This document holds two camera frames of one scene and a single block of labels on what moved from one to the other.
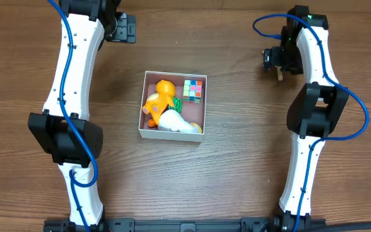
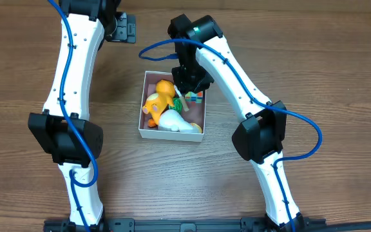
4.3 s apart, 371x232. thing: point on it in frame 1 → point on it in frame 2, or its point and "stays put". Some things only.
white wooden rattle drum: x=279 y=73 → x=182 y=99
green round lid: x=178 y=104 stays put
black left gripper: x=125 y=29 stays put
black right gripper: x=275 y=61 → x=190 y=75
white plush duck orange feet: x=172 y=120 stays put
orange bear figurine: x=156 y=102 stays put
